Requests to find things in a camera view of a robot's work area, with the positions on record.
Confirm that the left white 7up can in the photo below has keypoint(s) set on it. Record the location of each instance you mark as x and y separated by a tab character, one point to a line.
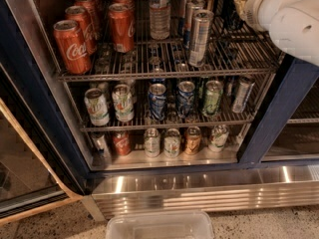
97	108

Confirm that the front silver Red Bull can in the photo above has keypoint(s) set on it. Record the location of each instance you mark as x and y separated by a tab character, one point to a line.
199	36

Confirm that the white 7up can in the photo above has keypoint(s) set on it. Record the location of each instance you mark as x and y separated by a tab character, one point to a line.
97	108
171	143
123	102

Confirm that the bottom orange can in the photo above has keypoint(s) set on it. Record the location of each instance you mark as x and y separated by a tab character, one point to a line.
192	140

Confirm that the bottom red Coca-Cola can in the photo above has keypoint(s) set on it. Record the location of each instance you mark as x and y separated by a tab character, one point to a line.
121	140

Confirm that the stainless steel fridge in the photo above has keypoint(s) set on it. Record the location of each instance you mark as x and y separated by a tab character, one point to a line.
266	163

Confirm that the silver slim can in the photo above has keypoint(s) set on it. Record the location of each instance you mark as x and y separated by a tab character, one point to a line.
243	90
100	143

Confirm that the green white soda can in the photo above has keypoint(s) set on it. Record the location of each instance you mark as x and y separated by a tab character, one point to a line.
212	98

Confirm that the open glass fridge door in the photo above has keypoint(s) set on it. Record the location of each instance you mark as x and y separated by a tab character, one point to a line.
32	136

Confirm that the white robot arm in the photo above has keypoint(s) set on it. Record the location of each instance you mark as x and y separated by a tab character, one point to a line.
293	25

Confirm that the bottom white 7up can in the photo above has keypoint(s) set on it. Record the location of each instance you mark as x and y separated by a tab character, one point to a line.
171	143

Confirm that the front middle Coca-Cola can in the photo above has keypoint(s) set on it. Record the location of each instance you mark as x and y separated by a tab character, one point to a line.
122	27

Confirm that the top wire fridge shelf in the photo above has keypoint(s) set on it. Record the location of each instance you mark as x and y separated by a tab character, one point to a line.
241	52

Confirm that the bottom silver slim can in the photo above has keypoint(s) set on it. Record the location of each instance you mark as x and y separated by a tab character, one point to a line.
100	143

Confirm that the middle wire fridge shelf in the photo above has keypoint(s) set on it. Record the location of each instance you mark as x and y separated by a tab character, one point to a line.
224	114

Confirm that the front left Coca-Cola can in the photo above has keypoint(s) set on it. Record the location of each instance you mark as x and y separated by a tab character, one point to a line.
72	46

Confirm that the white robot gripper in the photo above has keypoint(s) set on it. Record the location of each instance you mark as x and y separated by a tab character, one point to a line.
251	4

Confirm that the wire fridge shelf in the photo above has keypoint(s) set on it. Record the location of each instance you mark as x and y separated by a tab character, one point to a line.
241	52
224	114

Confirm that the silver red bull can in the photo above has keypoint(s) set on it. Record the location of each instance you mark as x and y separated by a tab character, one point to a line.
199	36
181	16
191	7

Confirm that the clear plastic water bottle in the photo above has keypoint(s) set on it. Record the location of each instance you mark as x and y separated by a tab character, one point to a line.
159	18

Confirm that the clear plastic container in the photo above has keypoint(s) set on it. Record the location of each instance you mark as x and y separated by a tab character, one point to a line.
161	225

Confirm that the bottom white green can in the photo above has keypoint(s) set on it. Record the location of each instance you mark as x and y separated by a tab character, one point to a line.
152	142

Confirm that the bottom right white can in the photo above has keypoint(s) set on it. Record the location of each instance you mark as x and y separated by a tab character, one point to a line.
218	137

